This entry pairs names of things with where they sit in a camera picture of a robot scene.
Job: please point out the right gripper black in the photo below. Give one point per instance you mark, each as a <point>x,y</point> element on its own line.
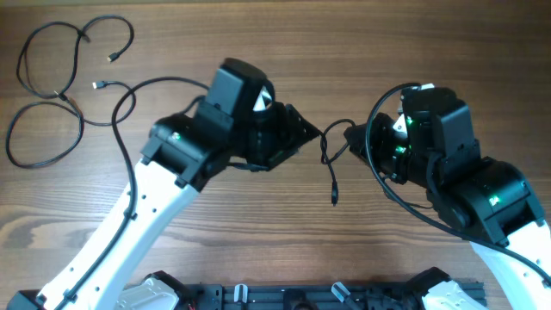
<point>381,127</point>

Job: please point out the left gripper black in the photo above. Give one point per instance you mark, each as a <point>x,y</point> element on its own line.
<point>289,134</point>

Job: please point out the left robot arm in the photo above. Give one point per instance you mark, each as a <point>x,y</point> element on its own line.
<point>238,123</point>

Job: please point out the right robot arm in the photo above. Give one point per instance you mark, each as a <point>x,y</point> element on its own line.
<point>487,202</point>

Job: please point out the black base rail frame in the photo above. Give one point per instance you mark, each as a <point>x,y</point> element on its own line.
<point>373,295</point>

